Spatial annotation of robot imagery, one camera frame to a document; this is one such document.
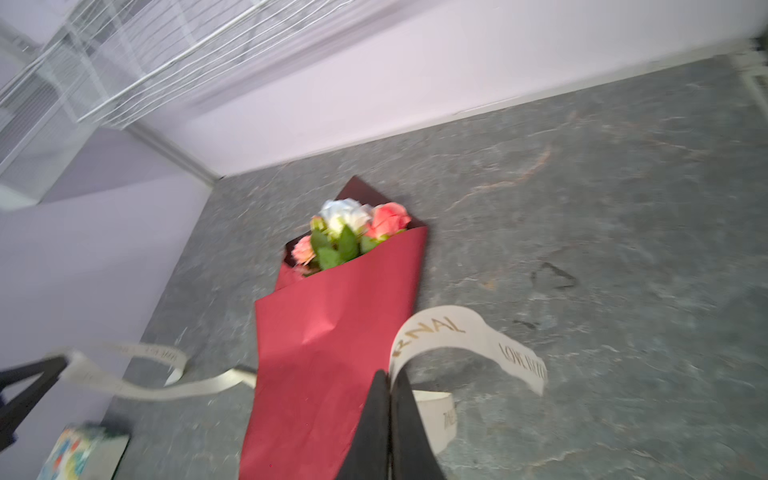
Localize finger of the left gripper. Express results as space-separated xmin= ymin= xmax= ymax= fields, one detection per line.
xmin=1 ymin=355 xmax=68 ymax=450

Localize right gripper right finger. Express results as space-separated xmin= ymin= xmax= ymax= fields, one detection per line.
xmin=391 ymin=373 xmax=446 ymax=480

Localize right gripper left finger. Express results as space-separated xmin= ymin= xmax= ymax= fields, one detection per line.
xmin=336 ymin=370 xmax=390 ymax=480

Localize cream ribbon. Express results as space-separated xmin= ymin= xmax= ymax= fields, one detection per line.
xmin=60 ymin=305 xmax=548 ymax=454

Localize red wrapping paper sheet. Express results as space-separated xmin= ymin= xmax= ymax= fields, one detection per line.
xmin=238 ymin=175 xmax=430 ymax=480

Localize double pink fake rose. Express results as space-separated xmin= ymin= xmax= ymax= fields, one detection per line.
xmin=291 ymin=235 xmax=316 ymax=268

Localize cream fake rose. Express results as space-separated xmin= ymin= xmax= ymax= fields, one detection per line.
xmin=310 ymin=215 xmax=327 ymax=233

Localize single pink fake rose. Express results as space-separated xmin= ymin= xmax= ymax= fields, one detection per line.
xmin=365 ymin=202 xmax=412 ymax=241

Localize white mesh box basket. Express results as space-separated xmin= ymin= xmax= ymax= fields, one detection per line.
xmin=1 ymin=35 xmax=102 ymax=212

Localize white wire shelf basket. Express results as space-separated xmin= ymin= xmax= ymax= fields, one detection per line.
xmin=1 ymin=1 xmax=361 ymax=129

